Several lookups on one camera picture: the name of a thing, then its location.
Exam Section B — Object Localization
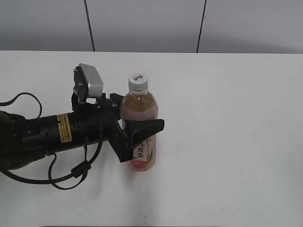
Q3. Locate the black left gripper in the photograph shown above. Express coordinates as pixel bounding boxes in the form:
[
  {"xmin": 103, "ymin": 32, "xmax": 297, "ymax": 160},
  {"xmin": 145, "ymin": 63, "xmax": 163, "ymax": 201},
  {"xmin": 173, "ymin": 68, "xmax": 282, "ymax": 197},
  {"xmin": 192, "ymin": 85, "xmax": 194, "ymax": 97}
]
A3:
[{"xmin": 70, "ymin": 93, "xmax": 165, "ymax": 163}]

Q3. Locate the pink peach tea bottle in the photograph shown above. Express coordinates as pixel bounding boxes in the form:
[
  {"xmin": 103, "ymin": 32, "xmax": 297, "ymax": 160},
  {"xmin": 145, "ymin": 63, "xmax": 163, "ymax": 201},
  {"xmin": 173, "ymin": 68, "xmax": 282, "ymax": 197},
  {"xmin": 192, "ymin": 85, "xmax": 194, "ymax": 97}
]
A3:
[{"xmin": 120, "ymin": 86, "xmax": 159, "ymax": 173}]

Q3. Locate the white bottle cap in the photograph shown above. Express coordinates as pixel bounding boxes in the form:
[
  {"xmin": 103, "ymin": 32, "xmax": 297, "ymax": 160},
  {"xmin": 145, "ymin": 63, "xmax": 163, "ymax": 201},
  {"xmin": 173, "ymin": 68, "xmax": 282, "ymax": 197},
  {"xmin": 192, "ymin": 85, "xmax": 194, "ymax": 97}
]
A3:
[{"xmin": 128, "ymin": 73, "xmax": 148, "ymax": 92}]

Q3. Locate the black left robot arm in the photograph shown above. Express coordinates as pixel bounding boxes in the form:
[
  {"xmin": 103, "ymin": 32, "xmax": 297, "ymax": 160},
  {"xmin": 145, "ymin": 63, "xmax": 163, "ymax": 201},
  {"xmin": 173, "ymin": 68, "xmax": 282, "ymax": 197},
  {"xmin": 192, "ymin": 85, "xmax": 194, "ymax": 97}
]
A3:
[{"xmin": 0, "ymin": 93, "xmax": 164, "ymax": 170}]

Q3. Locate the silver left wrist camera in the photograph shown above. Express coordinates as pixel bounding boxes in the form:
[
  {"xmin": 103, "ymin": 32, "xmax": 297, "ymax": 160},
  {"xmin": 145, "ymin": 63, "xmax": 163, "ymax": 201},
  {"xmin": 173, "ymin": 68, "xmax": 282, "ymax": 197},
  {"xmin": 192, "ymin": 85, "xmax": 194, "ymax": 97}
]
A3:
[{"xmin": 73, "ymin": 63, "xmax": 103, "ymax": 104}]

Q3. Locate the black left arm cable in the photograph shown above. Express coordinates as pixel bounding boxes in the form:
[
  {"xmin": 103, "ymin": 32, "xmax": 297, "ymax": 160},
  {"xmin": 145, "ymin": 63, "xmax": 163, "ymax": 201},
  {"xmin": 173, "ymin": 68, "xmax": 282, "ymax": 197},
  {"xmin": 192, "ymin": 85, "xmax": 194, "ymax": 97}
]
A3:
[{"xmin": 0, "ymin": 92, "xmax": 103, "ymax": 190}]

